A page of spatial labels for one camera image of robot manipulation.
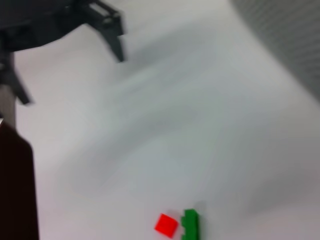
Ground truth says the dark maroon panel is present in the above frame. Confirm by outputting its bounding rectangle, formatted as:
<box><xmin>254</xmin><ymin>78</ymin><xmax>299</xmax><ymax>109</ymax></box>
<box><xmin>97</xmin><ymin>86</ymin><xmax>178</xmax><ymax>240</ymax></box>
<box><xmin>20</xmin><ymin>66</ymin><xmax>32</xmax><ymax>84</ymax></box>
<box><xmin>0</xmin><ymin>121</ymin><xmax>40</xmax><ymax>240</ymax></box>

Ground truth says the grey-green perforated storage bin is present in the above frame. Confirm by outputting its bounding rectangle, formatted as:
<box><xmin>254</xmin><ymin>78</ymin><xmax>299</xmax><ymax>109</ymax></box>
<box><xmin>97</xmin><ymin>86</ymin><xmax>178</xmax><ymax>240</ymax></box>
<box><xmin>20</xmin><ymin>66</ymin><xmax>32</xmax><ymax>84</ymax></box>
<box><xmin>228</xmin><ymin>0</ymin><xmax>320</xmax><ymax>104</ymax></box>

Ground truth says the red square toy brick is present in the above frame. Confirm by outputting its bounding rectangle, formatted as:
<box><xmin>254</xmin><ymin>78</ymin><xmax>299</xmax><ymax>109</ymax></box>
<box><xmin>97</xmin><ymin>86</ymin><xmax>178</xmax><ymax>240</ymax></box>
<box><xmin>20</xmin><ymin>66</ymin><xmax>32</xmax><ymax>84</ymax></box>
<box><xmin>154</xmin><ymin>212</ymin><xmax>180</xmax><ymax>238</ymax></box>

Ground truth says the green toy brick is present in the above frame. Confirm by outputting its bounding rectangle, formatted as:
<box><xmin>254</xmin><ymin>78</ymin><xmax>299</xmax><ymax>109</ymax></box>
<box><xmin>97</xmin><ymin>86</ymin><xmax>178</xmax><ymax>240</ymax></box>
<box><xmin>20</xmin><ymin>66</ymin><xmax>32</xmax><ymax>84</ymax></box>
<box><xmin>179</xmin><ymin>208</ymin><xmax>201</xmax><ymax>240</ymax></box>

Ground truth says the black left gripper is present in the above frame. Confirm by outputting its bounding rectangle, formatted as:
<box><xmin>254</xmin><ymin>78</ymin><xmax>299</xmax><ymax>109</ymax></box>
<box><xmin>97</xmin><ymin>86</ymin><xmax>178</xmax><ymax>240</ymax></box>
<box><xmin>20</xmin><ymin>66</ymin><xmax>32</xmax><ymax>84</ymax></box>
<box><xmin>0</xmin><ymin>0</ymin><xmax>126</xmax><ymax>106</ymax></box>

